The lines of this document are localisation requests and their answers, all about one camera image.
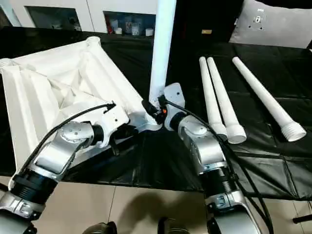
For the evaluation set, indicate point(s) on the small yellow label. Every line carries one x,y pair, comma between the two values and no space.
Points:
206,32

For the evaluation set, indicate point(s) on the light grey cushion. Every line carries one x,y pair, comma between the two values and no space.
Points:
278,22

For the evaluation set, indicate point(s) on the black work mat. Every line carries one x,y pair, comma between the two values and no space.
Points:
161,161

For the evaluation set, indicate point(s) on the black cabinet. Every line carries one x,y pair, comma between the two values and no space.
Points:
204,14

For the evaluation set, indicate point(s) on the white plastic table top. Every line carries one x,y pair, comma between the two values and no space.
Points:
48,92

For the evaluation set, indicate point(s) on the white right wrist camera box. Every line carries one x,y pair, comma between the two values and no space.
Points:
174,94

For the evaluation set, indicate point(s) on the white plastic table leg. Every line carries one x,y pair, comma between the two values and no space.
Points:
224,100
163,44
268,100
209,97

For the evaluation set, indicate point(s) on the black stand leg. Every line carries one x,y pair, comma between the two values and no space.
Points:
302,218
4,186

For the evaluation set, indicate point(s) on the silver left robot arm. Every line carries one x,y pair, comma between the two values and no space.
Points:
53,156

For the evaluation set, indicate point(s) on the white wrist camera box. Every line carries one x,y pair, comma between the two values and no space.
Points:
174,94
114,118

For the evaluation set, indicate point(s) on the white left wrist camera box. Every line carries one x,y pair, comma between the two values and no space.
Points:
114,118

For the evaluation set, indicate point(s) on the white glass-door cabinet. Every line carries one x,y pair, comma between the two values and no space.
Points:
97,9

